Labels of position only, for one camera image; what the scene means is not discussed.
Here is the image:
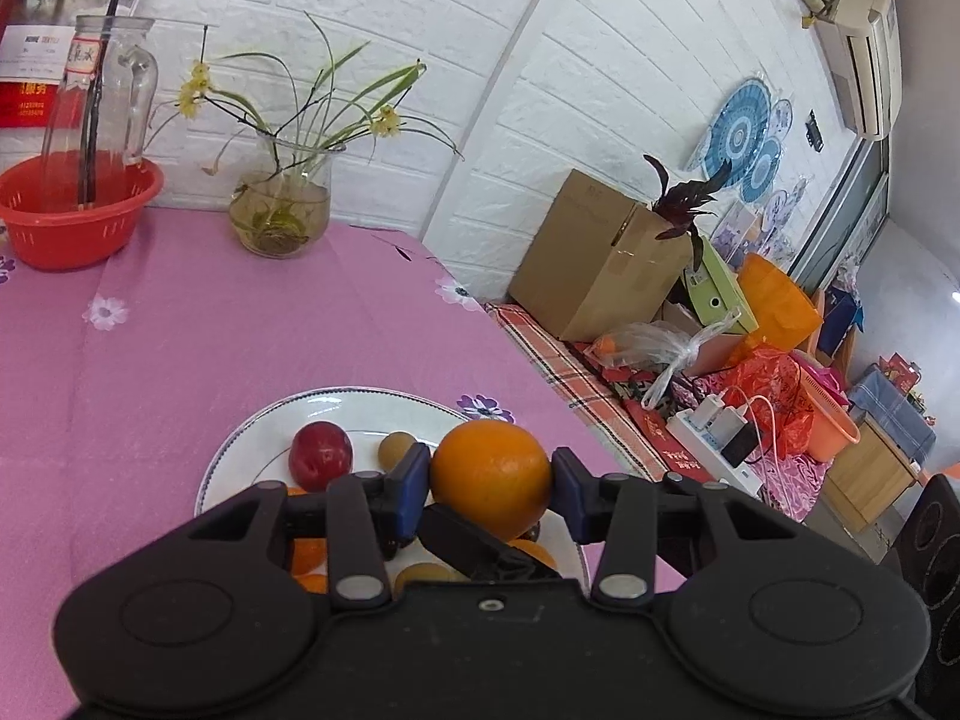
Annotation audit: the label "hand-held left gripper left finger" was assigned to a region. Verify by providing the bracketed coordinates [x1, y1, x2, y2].
[184, 442, 432, 612]

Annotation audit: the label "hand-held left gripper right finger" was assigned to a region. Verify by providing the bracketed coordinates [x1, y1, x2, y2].
[551, 448, 807, 608]

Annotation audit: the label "large orange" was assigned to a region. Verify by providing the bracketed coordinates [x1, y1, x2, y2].
[430, 420, 554, 541]
[506, 538, 560, 572]

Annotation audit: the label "white plate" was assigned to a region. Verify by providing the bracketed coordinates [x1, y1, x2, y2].
[195, 387, 593, 601]

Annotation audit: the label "red envelope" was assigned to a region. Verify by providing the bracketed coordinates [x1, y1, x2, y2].
[622, 397, 676, 436]
[660, 442, 713, 485]

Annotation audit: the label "white power strip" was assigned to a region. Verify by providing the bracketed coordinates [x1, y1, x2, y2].
[665, 409, 781, 500]

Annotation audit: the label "white charger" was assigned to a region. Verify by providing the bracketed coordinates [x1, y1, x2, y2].
[688, 394, 725, 436]
[712, 405, 751, 451]

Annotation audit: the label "clear plastic bag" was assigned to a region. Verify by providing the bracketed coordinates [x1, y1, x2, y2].
[585, 311, 743, 410]

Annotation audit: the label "black charger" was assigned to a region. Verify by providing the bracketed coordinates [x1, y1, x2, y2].
[721, 420, 760, 467]

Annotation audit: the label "pink box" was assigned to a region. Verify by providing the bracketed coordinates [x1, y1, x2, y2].
[686, 330, 747, 376]

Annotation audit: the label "pink patterned cloth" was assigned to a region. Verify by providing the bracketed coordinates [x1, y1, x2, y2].
[750, 450, 833, 522]

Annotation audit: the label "red plastic bag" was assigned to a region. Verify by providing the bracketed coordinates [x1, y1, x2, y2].
[724, 349, 815, 458]

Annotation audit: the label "cardboard box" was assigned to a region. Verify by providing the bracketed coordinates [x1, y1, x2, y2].
[508, 169, 695, 344]

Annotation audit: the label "pink floral tablecloth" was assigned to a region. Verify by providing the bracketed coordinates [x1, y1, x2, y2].
[0, 206, 668, 720]

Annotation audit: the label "green box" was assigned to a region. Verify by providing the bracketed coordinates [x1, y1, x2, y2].
[686, 236, 760, 335]

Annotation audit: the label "orange plastic basket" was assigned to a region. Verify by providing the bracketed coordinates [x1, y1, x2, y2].
[795, 371, 862, 464]

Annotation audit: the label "orange bag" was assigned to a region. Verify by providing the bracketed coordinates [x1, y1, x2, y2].
[737, 253, 824, 352]

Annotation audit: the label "wooden cabinet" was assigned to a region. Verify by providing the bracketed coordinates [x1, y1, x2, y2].
[821, 416, 927, 541]

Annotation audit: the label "glass vase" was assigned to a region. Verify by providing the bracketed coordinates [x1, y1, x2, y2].
[229, 136, 348, 260]

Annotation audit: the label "floral printed card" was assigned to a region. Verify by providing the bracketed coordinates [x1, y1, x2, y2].
[712, 206, 766, 263]

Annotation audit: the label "purple leaf plant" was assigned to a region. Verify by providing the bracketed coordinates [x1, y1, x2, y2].
[643, 154, 734, 275]

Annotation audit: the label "dark blue bag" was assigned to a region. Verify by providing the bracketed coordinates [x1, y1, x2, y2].
[817, 285, 863, 357]

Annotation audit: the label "blue fabric box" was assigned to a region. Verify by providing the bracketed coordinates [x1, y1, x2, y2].
[847, 364, 938, 458]

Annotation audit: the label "red gift box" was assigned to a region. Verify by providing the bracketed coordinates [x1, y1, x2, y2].
[877, 352, 927, 398]

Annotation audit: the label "blue white patterned ornament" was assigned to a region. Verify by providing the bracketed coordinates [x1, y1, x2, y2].
[754, 180, 807, 256]

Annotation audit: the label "black speaker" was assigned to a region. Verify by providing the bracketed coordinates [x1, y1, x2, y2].
[877, 474, 960, 720]

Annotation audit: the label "green flowering plant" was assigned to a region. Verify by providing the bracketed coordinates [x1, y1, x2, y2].
[142, 11, 466, 181]

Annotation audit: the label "grey metal door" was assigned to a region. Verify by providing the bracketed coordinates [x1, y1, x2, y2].
[791, 135, 893, 293]

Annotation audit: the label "red plastic basket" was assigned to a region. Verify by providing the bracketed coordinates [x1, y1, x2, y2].
[0, 157, 166, 272]

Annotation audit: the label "black stirring stick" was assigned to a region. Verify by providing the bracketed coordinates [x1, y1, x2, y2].
[77, 0, 122, 209]

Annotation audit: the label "glass pitcher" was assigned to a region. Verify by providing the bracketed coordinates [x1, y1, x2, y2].
[41, 15, 160, 203]

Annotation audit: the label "white air conditioner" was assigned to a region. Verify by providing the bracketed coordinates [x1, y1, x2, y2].
[814, 0, 905, 140]

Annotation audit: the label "white charging cable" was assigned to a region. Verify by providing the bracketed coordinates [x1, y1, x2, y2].
[724, 386, 796, 511]

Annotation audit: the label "medium blue round wall plate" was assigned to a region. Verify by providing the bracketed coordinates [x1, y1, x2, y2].
[739, 136, 785, 203]

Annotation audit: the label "blue decorative wall plates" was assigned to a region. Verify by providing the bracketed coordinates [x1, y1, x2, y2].
[694, 77, 773, 181]

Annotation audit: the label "wall poster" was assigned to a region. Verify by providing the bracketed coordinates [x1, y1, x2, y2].
[0, 0, 170, 128]

